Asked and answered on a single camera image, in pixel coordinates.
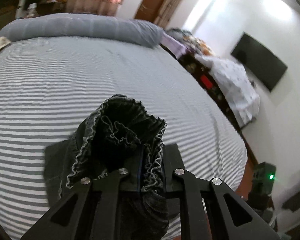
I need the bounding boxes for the black denim pants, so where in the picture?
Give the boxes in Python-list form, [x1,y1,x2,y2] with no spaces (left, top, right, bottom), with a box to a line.
[29,95,180,239]

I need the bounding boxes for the black box with green light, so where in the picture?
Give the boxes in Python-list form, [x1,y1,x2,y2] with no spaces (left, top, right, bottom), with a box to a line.
[247,162,276,210]

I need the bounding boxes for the white dotted cloth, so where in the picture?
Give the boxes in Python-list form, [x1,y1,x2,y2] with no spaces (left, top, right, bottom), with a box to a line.
[195,54,260,128]

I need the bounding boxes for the pile of colourful clothes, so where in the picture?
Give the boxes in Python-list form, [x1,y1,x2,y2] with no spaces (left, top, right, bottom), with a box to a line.
[160,28,215,59]

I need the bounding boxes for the grey white striped bed sheet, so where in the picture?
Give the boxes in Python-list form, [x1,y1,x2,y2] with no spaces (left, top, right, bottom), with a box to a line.
[0,37,247,239]

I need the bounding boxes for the grey rolled duvet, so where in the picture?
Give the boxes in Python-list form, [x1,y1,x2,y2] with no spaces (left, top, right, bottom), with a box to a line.
[0,13,164,48]

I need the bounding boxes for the door side curtain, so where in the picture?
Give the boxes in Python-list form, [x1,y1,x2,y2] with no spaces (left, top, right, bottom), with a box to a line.
[154,0,181,28]

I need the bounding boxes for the brown wooden door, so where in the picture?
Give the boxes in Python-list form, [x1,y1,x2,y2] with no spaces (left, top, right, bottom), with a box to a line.
[134,0,164,23]

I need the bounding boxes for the black wall television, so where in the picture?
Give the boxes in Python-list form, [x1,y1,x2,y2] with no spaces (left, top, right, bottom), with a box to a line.
[231,33,288,92]

